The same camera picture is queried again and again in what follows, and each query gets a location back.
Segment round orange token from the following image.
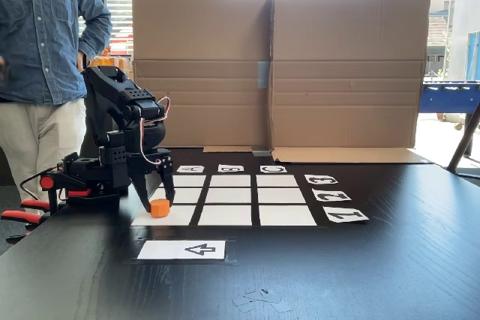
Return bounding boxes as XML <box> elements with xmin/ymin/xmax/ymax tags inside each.
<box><xmin>148</xmin><ymin>198</ymin><xmax>172</xmax><ymax>219</ymax></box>

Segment white nine-square grid sheet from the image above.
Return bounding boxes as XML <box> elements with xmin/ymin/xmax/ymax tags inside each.
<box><xmin>125</xmin><ymin>173</ymin><xmax>328</xmax><ymax>229</ymax></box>

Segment paper sheet letter A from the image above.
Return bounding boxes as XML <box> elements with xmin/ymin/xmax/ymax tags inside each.
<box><xmin>175</xmin><ymin>164</ymin><xmax>206</xmax><ymax>175</ymax></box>

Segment white arrow paper sheet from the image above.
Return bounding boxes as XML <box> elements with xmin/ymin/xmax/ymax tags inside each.
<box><xmin>123</xmin><ymin>238</ymin><xmax>239</xmax><ymax>266</ymax></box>

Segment paper sheet letter B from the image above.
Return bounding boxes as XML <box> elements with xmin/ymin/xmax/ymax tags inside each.
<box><xmin>217</xmin><ymin>163</ymin><xmax>245</xmax><ymax>174</ymax></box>

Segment red black bar clamp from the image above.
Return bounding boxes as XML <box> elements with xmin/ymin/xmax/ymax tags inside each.
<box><xmin>0</xmin><ymin>172</ymin><xmax>93</xmax><ymax>245</ymax></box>

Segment orange carton display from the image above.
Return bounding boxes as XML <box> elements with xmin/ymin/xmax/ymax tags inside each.
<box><xmin>88</xmin><ymin>45</ymin><xmax>135</xmax><ymax>82</ymax></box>

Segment paper sheet letter C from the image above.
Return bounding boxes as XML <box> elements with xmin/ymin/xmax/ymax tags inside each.
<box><xmin>259</xmin><ymin>164</ymin><xmax>289</xmax><ymax>175</ymax></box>

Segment brown cardboard box panel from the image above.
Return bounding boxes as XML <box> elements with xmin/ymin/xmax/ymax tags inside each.
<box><xmin>131</xmin><ymin>0</ymin><xmax>274</xmax><ymax>154</ymax></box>
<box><xmin>269</xmin><ymin>0</ymin><xmax>433</xmax><ymax>165</ymax></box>

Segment paper sheet number 3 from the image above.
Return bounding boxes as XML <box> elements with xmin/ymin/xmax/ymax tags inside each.
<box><xmin>304</xmin><ymin>173</ymin><xmax>340</xmax><ymax>186</ymax></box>

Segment paper sheet number 2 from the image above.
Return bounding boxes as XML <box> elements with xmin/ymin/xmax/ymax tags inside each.
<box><xmin>311</xmin><ymin>188</ymin><xmax>353</xmax><ymax>203</ymax></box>

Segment person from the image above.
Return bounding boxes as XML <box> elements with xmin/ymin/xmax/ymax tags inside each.
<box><xmin>0</xmin><ymin>0</ymin><xmax>113</xmax><ymax>205</ymax></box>

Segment paper sheet number 1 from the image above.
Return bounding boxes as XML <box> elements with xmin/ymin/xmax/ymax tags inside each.
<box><xmin>322</xmin><ymin>206</ymin><xmax>371</xmax><ymax>225</ymax></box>

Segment blue foosball table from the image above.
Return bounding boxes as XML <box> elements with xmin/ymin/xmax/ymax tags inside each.
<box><xmin>418</xmin><ymin>79</ymin><xmax>480</xmax><ymax>130</ymax></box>

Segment dark metal table leg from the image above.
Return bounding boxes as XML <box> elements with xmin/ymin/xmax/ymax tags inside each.
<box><xmin>445</xmin><ymin>103</ymin><xmax>480</xmax><ymax>180</ymax></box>

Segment red white servo cable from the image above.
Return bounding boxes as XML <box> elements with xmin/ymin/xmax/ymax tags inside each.
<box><xmin>139</xmin><ymin>95</ymin><xmax>172</xmax><ymax>166</ymax></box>

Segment black power cable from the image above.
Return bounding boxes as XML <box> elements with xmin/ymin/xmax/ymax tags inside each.
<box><xmin>19</xmin><ymin>164</ymin><xmax>63</xmax><ymax>202</ymax></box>

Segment grey duct tape strip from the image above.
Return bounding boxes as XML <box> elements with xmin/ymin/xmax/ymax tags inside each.
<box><xmin>251</xmin><ymin>60</ymin><xmax>272</xmax><ymax>158</ymax></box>

